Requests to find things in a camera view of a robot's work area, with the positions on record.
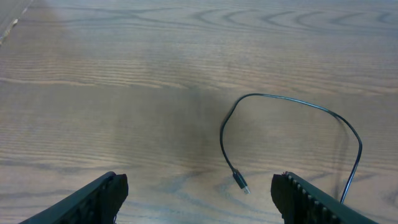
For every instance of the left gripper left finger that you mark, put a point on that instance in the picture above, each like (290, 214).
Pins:
(96, 203)

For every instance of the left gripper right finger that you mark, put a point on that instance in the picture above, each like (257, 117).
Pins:
(300, 202)

